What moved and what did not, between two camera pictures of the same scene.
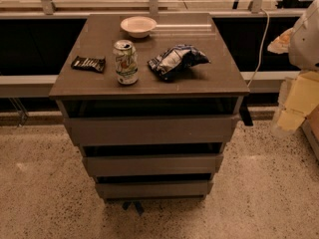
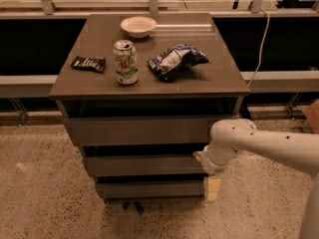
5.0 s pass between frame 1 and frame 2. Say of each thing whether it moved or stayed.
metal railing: stayed
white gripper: moved
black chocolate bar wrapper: stayed
